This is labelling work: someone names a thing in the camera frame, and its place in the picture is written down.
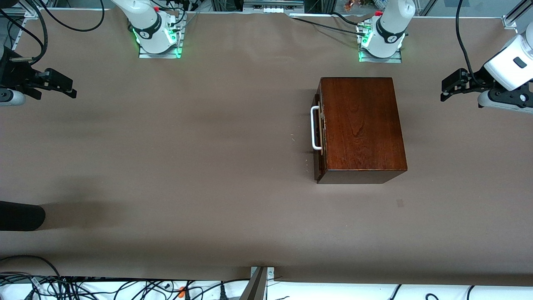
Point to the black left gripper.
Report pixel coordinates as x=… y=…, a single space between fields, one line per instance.
x=477 y=78

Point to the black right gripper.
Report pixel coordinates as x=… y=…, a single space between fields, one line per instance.
x=13 y=71

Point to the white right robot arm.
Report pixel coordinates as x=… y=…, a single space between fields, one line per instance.
x=145 y=21

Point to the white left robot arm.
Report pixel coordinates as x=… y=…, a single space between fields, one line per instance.
x=391 y=25

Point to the dark brown wooden cabinet box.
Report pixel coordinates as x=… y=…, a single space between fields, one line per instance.
x=362 y=125

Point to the black ribbed cylinder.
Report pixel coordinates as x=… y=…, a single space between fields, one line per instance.
x=21 y=216

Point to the white power strip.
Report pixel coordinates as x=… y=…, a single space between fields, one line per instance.
x=270 y=7

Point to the small orange connector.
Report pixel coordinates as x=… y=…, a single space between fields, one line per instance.
x=182 y=291

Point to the black power plug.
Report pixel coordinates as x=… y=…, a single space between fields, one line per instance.
x=222 y=291

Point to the silver aluminium frame profile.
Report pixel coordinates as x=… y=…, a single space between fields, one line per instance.
x=29 y=11
x=510 y=21

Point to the grey metal bracket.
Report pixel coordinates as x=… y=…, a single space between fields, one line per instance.
x=260 y=283

